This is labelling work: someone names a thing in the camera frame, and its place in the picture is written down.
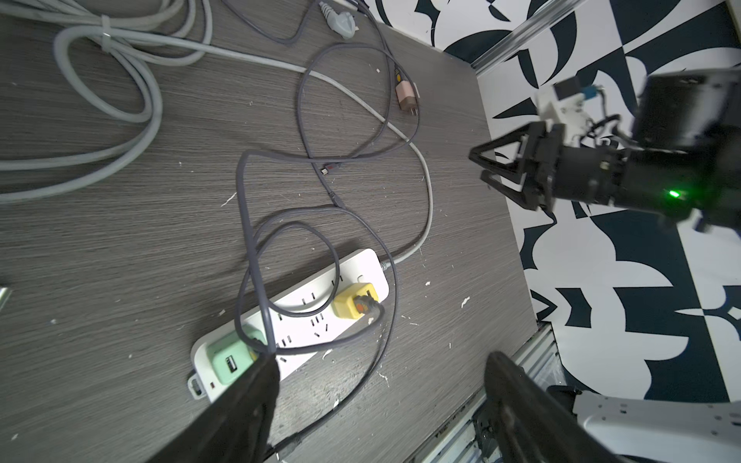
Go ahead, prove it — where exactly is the yellow USB wall charger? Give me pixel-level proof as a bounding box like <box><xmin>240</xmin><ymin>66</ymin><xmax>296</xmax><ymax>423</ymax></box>
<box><xmin>332</xmin><ymin>283</ymin><xmax>379</xmax><ymax>320</ymax></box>

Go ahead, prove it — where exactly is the grey USB cable pink charger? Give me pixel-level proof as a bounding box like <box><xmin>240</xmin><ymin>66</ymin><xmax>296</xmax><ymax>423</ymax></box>
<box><xmin>218</xmin><ymin>1</ymin><xmax>415</xmax><ymax>170</ymax></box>

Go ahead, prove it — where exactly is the white power strip cord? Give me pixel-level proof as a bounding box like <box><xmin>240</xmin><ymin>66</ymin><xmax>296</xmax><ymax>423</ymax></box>
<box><xmin>0</xmin><ymin>0</ymin><xmax>435</xmax><ymax>270</ymax></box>

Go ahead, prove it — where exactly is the silver mp3 player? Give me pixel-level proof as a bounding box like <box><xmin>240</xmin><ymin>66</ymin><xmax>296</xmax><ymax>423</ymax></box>
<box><xmin>0</xmin><ymin>287</ymin><xmax>12</xmax><ymax>311</ymax></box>

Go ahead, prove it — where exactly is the green USB wall charger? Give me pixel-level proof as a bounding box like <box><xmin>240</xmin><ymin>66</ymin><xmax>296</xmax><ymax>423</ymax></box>
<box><xmin>206</xmin><ymin>331</ymin><xmax>261</xmax><ymax>386</ymax></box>

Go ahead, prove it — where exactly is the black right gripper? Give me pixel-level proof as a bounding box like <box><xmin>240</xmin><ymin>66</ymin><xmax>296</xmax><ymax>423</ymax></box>
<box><xmin>468</xmin><ymin>123</ymin><xmax>567</xmax><ymax>211</ymax></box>

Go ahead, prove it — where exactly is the grey power plug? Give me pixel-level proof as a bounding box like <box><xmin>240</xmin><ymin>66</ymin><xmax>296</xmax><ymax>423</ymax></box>
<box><xmin>320</xmin><ymin>1</ymin><xmax>357</xmax><ymax>40</ymax></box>

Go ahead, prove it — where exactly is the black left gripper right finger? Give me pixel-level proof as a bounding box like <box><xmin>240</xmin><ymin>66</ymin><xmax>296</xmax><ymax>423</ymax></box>
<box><xmin>484</xmin><ymin>351</ymin><xmax>619</xmax><ymax>462</ymax></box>

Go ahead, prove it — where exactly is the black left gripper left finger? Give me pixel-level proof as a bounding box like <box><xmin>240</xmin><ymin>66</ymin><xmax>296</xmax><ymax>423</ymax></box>
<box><xmin>150</xmin><ymin>354</ymin><xmax>280</xmax><ymax>462</ymax></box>

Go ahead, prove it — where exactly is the pink USB wall charger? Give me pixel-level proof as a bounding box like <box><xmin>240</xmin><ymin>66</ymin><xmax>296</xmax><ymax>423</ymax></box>
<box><xmin>396</xmin><ymin>80</ymin><xmax>419</xmax><ymax>116</ymax></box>

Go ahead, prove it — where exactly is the white power strip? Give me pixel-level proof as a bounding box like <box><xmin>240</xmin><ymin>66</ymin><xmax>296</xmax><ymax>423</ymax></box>
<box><xmin>186</xmin><ymin>249</ymin><xmax>389</xmax><ymax>402</ymax></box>

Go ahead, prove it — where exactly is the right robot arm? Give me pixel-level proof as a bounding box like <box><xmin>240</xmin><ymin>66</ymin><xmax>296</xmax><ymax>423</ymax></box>
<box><xmin>469</xmin><ymin>69</ymin><xmax>740</xmax><ymax>231</ymax></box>

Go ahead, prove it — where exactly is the grey USB cable green charger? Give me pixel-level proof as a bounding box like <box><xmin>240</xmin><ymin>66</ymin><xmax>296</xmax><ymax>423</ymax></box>
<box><xmin>233</xmin><ymin>44</ymin><xmax>420</xmax><ymax>355</ymax></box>

